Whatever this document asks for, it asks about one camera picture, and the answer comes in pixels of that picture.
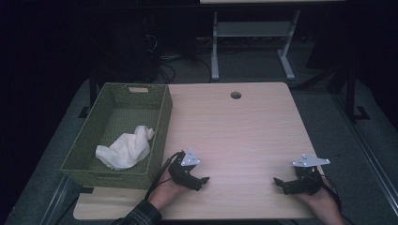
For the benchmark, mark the person's right hand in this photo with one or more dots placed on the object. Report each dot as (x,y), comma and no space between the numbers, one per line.
(325,201)

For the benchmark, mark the person's left hand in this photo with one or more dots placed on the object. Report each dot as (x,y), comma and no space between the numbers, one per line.
(167,192)

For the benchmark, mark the black metal stand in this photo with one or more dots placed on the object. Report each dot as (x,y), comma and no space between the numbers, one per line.
(351,93)
(92,90)

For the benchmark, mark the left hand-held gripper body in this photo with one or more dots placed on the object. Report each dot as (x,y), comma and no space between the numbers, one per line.
(183,175)

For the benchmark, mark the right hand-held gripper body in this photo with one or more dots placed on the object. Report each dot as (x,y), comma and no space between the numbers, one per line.
(308,181)

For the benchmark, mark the metal floor rail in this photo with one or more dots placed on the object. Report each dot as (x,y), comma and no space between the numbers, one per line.
(369,146)
(59,200)

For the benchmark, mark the green woven basket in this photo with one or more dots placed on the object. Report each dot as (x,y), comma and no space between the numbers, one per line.
(125,112)

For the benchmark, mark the white metal stand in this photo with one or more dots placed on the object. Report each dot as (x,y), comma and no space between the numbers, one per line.
(250,28)

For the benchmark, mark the white cloth with brown print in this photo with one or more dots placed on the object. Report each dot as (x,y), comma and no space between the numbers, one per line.
(126,150)

